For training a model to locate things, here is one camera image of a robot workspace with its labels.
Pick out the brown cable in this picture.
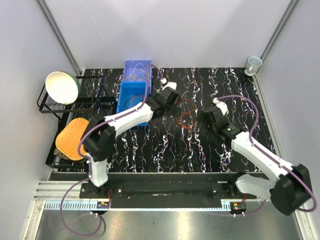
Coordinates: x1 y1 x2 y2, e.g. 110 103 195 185
121 96 143 113

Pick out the yellow cable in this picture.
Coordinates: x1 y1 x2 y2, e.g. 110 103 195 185
123 67 151 82

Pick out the white cable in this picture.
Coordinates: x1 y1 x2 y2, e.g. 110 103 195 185
128 62 151 81

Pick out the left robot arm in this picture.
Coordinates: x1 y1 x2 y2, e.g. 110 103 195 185
78 86 182 198

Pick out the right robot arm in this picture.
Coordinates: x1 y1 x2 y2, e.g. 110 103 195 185
194 104 313 216

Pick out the blue plastic bin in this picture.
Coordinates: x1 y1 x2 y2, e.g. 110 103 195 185
116 81 146 114

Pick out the light purple plastic bin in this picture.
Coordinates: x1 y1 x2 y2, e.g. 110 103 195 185
122 60 152 94

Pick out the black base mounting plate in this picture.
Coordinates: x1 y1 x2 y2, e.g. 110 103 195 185
79 172 255 211

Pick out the white mug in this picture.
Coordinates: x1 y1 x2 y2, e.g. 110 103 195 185
244 56 263 77

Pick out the white bowl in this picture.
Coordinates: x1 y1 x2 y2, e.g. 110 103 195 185
45 71 81 105

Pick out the orange woven basket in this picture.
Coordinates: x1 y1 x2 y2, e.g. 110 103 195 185
55 117 89 162

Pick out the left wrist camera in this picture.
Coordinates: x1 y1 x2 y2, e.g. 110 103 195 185
160 78 177 92

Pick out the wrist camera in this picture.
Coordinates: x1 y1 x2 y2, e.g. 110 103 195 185
160 78 177 92
212 98 229 116

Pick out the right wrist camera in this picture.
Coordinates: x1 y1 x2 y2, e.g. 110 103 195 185
212 98 229 116

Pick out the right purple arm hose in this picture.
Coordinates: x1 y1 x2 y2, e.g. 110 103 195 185
199 94 318 217

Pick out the black wire dish rack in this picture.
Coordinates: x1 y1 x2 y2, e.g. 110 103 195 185
36 74 120 173

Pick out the aluminium frame rail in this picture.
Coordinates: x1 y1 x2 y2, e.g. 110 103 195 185
33 181 311 213

